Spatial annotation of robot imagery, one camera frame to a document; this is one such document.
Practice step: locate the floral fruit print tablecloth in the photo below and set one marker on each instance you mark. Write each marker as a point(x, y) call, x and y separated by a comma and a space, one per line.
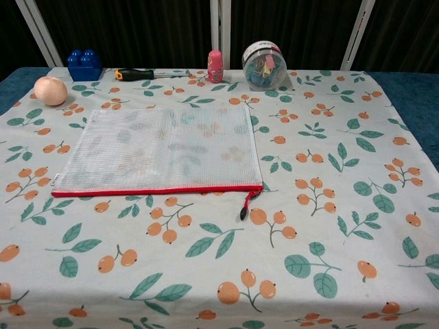
point(219, 257)

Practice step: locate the white mesh zipper pouch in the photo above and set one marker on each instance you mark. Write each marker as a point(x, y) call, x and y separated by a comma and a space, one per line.
point(154, 154)

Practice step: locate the blue toy building block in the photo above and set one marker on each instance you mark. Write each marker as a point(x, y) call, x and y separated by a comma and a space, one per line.
point(85, 68)

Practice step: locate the white metal frame post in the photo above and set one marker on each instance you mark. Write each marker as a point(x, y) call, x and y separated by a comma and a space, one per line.
point(41, 31)
point(219, 27)
point(356, 34)

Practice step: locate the clear jar of binder clips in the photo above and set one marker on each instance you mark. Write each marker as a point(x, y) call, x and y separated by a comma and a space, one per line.
point(264, 68)

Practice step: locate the peach coloured ball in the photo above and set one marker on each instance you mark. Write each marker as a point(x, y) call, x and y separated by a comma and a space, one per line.
point(50, 90)

